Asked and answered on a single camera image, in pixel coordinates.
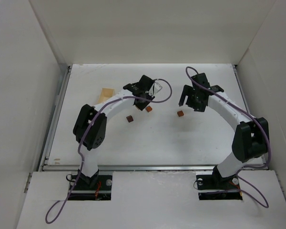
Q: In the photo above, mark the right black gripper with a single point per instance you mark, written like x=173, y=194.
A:
x=195, y=101

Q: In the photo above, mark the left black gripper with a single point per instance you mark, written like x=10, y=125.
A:
x=141, y=102

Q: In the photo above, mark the reddish brown wood block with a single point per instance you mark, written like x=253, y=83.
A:
x=180, y=113

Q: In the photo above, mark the dark brown wood block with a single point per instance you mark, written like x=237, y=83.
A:
x=129, y=118

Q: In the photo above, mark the light wooden box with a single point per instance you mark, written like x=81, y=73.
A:
x=106, y=93

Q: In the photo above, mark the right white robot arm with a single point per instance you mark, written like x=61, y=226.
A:
x=251, y=138

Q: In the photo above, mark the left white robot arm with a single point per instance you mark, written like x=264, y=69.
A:
x=90, y=126

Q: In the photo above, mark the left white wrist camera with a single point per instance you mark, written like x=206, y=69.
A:
x=156, y=87

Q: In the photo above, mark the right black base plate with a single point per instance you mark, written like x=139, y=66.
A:
x=210, y=189

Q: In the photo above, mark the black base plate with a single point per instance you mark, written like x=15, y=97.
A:
x=99, y=190
x=210, y=189

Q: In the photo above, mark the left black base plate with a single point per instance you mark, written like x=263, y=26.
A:
x=99, y=190

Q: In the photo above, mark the metal front rail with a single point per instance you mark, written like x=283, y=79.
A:
x=131, y=168

